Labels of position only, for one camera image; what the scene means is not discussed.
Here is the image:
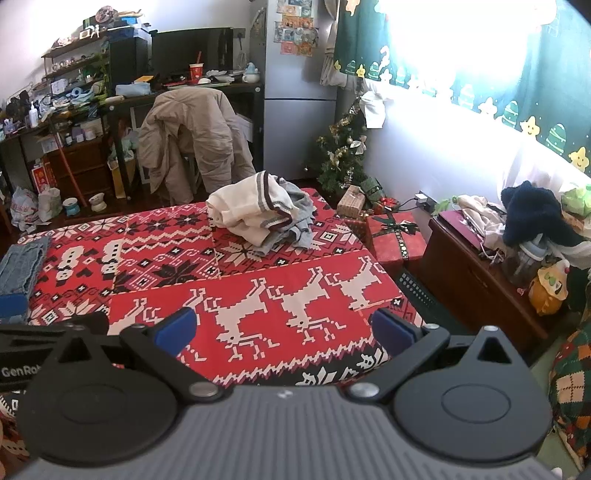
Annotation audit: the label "small Christmas tree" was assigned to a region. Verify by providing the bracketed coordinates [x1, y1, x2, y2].
[316, 99, 370, 192]

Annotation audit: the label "black computer monitor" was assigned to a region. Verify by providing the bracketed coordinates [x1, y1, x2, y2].
[151, 28, 234, 77]

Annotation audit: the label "folded blue jeans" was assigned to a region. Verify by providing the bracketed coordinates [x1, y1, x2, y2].
[0, 235, 51, 297]

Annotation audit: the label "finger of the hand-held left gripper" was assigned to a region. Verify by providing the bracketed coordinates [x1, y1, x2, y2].
[0, 293, 29, 324]
[0, 313, 110, 352]

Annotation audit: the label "black computer tower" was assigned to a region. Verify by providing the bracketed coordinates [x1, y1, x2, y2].
[108, 36, 153, 86]

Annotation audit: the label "red carton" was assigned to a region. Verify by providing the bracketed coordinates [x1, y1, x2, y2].
[31, 159, 54, 193]

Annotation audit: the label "cluttered wall shelf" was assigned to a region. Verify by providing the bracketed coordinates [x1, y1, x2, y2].
[41, 28, 112, 80]

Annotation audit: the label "white plastic bag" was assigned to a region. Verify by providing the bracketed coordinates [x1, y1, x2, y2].
[9, 187, 40, 228]

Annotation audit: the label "brown gift box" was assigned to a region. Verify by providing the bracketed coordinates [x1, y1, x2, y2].
[336, 185, 370, 219]

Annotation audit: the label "red broom handle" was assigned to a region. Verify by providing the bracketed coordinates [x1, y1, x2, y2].
[54, 131, 88, 207]

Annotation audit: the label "cream clothing pile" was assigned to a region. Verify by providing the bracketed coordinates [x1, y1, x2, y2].
[455, 194, 507, 251]

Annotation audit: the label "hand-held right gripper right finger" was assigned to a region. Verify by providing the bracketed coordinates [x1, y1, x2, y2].
[346, 308, 516, 403]

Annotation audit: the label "white sheer curtain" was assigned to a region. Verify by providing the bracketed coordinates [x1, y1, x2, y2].
[501, 134, 591, 197]

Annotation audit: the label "light blue pouch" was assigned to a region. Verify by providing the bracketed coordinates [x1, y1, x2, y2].
[115, 82, 153, 97]

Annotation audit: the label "yellow paper bag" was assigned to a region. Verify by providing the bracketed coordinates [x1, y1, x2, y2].
[108, 154, 137, 200]

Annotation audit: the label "black desk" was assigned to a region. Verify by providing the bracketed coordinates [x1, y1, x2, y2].
[99, 79, 265, 204]

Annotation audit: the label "silver refrigerator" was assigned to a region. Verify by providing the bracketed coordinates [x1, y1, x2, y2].
[249, 0, 340, 183]

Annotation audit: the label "cluster of fridge stickers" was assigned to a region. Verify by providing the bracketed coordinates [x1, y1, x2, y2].
[274, 0, 320, 57]

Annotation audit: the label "wooden drawer cabinet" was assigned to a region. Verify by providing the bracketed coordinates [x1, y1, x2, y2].
[46, 137, 114, 205]

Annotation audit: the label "green printed curtain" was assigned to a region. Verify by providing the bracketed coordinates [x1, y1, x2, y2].
[332, 0, 591, 176]

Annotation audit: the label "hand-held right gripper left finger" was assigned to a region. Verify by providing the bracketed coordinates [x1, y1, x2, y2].
[58, 308, 227, 402]

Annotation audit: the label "argyle knit blanket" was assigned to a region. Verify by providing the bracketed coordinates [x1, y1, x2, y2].
[549, 323, 591, 465]

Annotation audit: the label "glass jar with blue lid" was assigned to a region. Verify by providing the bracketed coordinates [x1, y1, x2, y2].
[503, 233, 544, 288]

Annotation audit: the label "white knit vest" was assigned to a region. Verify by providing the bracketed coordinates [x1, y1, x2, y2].
[205, 171, 301, 245]

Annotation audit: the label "beige jacket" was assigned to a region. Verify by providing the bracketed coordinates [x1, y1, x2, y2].
[137, 87, 256, 206]

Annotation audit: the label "white sack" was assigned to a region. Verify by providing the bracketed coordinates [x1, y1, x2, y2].
[38, 187, 64, 220]

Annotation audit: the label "beige curtain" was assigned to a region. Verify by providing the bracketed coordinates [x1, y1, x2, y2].
[321, 0, 352, 87]

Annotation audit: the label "yellow plush toy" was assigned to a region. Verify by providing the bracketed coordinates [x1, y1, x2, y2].
[527, 260, 574, 317]

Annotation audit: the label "wooden nightstand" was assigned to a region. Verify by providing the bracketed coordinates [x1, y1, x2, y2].
[422, 210, 555, 352]

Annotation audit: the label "red patterned blanket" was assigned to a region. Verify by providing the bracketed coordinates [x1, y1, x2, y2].
[0, 187, 435, 464]

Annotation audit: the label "dark blue fuzzy garment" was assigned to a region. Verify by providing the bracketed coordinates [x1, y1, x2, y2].
[501, 181, 583, 248]

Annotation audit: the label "grey shirt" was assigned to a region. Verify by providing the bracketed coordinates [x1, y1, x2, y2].
[252, 179, 317, 257]

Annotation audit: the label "black perforated box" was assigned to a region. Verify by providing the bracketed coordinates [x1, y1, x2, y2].
[398, 270, 440, 320]

